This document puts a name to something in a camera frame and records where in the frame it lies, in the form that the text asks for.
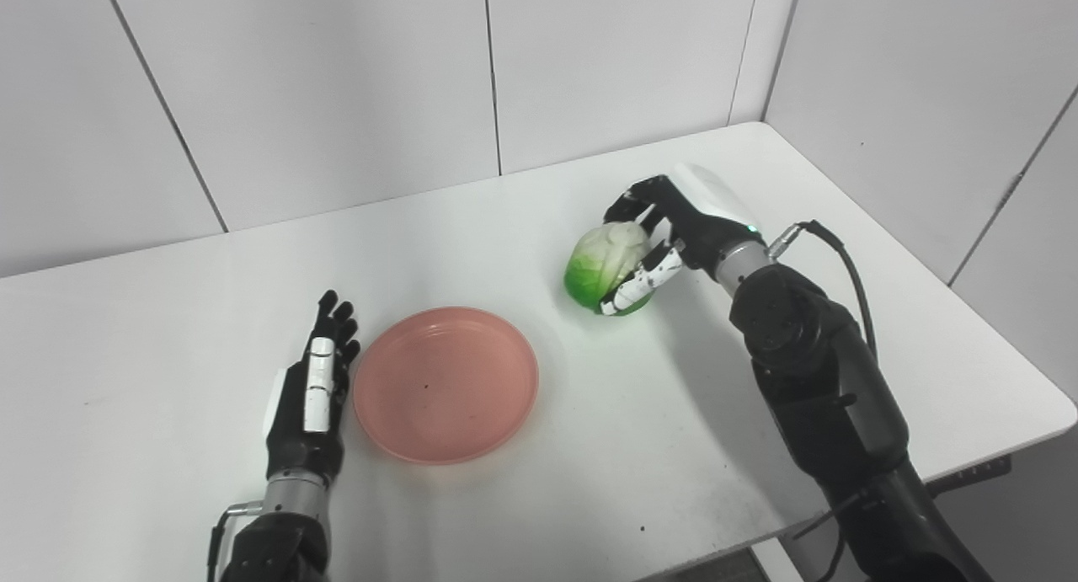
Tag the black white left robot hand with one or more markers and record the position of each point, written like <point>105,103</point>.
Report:
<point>295,413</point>

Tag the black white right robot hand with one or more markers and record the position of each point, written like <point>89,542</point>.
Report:
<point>703,224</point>

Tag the green white cabbage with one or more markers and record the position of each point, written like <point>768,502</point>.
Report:
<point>598,266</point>

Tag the pink round plate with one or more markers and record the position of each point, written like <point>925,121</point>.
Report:
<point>446,386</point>

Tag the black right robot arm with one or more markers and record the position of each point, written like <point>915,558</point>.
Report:
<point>825,380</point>

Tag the white table leg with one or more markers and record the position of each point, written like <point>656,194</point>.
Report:
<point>779,565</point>

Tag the black table frame bracket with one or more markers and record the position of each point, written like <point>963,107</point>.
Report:
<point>973,474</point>

